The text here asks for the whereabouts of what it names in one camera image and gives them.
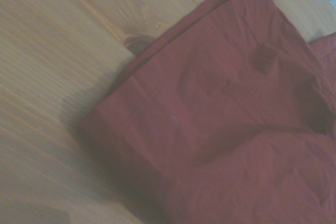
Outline dark red shorts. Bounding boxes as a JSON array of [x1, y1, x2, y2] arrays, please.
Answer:
[[78, 0, 336, 224]]

